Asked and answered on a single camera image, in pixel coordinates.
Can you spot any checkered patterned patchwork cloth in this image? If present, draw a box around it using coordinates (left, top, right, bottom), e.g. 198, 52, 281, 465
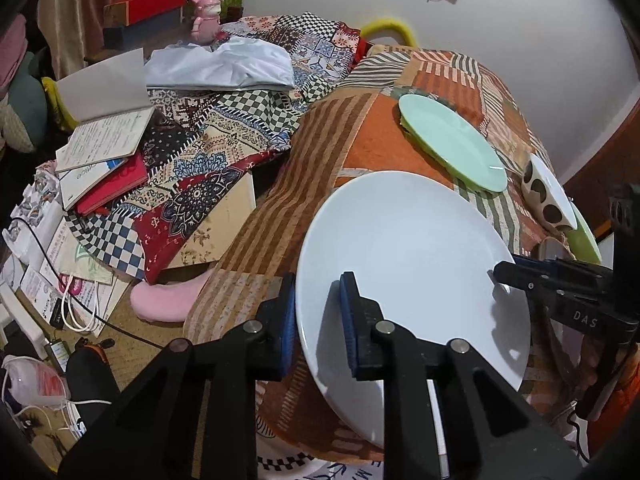
64, 12, 362, 285

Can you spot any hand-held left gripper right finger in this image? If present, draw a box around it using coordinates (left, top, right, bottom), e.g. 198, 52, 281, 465
339, 271, 584, 480

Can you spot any light blue cloth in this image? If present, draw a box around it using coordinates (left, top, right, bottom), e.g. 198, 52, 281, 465
144, 35, 295, 93

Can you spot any white plastic bag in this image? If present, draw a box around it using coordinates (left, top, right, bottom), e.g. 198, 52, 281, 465
2, 355, 71, 411

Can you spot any red book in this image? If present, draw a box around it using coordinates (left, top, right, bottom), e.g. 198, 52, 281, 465
75, 154, 150, 216

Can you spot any green plate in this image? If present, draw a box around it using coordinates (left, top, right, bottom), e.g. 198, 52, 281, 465
398, 94, 508, 193

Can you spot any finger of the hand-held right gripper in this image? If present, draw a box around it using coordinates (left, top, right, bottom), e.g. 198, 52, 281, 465
512, 254, 616, 281
492, 261, 618, 311

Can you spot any person's right hand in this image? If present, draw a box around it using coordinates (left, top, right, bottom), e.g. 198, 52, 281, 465
559, 321, 607, 395

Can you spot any white cable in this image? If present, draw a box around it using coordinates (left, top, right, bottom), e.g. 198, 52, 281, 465
58, 274, 101, 334

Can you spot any orange striped patchwork blanket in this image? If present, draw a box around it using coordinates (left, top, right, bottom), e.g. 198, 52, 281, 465
183, 45, 601, 466

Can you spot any beige floral board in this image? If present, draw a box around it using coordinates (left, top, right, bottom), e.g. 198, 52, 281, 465
165, 172, 257, 271

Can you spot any brown wooden door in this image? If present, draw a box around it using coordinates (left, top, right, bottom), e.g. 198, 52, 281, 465
560, 91, 640, 238

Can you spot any black cable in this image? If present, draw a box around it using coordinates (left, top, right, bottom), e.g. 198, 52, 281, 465
10, 217, 166, 351

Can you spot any open white notebook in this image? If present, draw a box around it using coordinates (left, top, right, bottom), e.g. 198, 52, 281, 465
54, 48, 157, 173

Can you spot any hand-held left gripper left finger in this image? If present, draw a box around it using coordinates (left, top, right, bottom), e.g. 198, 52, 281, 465
59, 273, 299, 480

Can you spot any pink cloth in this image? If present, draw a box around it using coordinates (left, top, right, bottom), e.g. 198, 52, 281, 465
130, 271, 215, 322

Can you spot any green bowl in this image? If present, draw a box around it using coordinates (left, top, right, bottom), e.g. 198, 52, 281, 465
569, 204, 604, 266

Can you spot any white plate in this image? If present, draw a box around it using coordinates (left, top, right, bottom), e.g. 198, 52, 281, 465
295, 170, 532, 450

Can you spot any pink animal figurine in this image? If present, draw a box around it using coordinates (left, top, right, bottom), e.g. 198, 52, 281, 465
187, 0, 224, 46

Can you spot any orange cardboard box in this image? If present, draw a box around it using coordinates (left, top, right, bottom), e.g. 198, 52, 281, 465
103, 0, 189, 28

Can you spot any brown spotted bowl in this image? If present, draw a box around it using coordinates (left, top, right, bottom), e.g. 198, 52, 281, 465
521, 152, 578, 231

